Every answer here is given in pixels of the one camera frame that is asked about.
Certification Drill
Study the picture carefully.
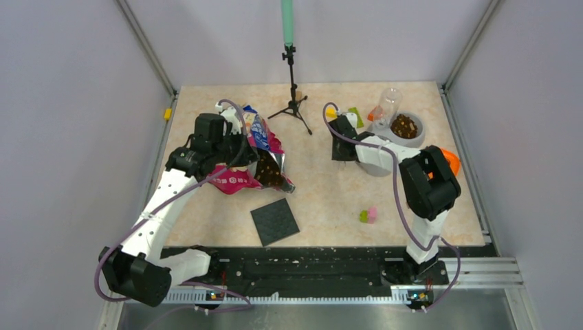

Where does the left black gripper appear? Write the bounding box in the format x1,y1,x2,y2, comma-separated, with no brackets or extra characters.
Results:
211,126,259,166

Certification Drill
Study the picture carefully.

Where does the colourful pet food bag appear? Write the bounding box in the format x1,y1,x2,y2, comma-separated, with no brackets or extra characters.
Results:
211,105,295,195

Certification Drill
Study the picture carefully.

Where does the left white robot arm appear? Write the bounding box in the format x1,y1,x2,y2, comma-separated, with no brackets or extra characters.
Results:
98,107,257,307

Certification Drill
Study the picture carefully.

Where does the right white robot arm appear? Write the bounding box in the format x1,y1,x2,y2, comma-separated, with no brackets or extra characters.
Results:
325,114,461,283

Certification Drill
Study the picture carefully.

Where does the brown pet food kibble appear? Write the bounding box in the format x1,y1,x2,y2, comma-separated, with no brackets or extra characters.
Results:
390,114,419,139

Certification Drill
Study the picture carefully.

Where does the grey double pet bowl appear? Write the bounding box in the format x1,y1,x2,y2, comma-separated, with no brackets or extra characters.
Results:
366,111,426,148

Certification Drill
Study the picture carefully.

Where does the long green toy brick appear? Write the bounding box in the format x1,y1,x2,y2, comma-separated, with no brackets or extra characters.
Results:
346,107,364,129

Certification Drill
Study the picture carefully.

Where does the yellow toy brick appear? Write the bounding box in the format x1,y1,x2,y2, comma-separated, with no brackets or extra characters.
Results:
324,107,338,120

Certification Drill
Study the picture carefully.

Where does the clear water bottle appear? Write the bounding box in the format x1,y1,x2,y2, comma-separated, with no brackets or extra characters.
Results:
373,87,403,129

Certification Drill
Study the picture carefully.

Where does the green and pink brick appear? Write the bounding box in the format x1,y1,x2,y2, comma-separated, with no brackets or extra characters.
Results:
359,206,377,224

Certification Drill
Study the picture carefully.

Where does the black square mat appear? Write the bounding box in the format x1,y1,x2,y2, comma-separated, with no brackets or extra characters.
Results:
250,199,300,247

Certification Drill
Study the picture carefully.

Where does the black tripod with green pole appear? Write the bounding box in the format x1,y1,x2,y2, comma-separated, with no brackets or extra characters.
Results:
268,0,313,135

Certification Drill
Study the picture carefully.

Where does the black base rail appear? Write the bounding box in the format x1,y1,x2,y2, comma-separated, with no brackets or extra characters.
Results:
162,245,497,299

